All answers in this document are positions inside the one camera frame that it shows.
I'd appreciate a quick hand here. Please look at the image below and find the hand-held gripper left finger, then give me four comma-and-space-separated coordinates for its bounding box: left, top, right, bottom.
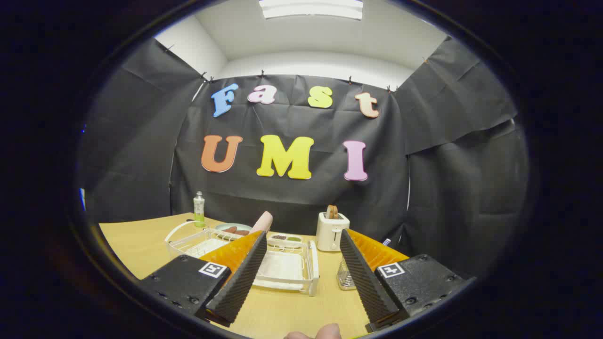
139, 230, 268, 328

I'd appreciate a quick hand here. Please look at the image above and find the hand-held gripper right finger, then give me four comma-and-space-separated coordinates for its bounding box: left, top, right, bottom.
339, 229, 474, 332

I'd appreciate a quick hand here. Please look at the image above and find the silver wire basket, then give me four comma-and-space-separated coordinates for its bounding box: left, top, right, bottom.
336, 258, 357, 291

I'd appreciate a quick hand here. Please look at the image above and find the white dish rack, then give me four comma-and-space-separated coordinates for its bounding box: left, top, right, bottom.
164, 220, 320, 296

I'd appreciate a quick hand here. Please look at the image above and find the pink plate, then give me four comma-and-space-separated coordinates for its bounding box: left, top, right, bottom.
249, 211, 274, 234

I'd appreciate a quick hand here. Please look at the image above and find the pale green plate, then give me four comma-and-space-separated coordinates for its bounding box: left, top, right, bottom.
214, 223, 253, 237

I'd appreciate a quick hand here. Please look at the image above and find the white divided condiment dish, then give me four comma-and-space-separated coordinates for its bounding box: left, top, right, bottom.
267, 233, 304, 248

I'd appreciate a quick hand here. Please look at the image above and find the white toaster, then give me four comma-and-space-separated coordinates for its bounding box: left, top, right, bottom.
316, 212, 350, 252

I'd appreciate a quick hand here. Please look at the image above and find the clear bottle with green liquid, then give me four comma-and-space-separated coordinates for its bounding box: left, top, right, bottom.
193, 191, 206, 227

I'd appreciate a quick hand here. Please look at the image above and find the ceiling light panel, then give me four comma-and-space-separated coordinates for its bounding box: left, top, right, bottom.
258, 0, 364, 20

